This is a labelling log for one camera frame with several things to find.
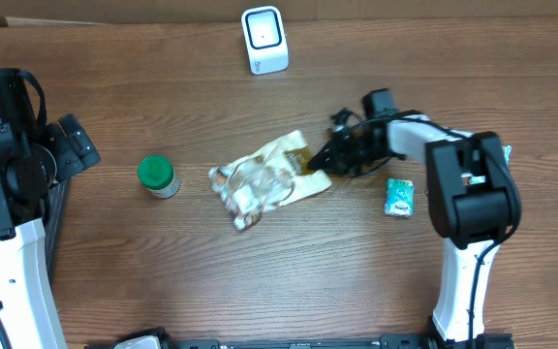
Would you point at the white barcode scanner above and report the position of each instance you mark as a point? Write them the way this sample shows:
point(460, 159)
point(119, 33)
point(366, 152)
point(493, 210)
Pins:
point(265, 40)

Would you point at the brown snack packet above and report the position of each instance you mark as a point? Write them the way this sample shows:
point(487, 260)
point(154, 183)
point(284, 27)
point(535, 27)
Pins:
point(275, 175)

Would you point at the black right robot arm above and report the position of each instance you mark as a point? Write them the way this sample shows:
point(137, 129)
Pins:
point(474, 206)

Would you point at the green wet wipes pack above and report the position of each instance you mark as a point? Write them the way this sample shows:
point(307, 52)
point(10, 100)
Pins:
point(507, 149)

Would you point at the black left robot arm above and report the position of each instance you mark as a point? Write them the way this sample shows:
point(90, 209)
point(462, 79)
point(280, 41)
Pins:
point(35, 157)

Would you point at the green lidded jar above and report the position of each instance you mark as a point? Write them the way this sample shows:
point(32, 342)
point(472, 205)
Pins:
point(157, 175)

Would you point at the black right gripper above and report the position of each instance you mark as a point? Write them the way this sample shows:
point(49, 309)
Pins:
point(343, 161)

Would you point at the grey plastic mesh basket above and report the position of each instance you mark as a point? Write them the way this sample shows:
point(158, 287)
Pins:
point(58, 198)

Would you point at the small teal tissue pack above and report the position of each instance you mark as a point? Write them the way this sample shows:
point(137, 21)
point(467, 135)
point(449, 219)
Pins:
point(400, 197)

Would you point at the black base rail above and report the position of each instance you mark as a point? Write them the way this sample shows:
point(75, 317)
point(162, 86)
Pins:
point(158, 338)

